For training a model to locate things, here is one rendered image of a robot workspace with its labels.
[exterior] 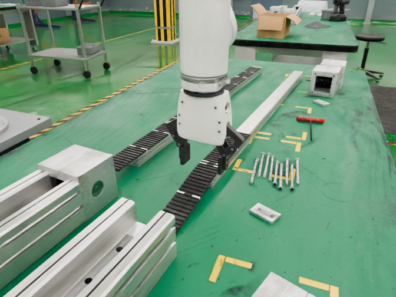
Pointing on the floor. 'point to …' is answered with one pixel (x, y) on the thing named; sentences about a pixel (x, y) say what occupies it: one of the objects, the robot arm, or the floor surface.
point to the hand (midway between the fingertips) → (203, 161)
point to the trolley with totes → (86, 50)
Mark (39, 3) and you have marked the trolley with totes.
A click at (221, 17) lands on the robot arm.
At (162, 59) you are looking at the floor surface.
